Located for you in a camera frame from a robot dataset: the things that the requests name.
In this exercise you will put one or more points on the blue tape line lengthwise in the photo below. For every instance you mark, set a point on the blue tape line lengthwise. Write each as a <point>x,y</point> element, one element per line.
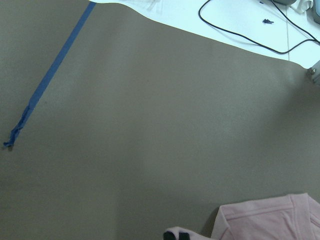
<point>44,83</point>

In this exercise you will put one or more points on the pink t-shirt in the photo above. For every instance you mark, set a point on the pink t-shirt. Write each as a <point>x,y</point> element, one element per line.
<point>289,217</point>

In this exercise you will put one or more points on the aluminium frame post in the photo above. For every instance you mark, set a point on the aluminium frame post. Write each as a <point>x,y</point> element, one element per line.
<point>313,73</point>

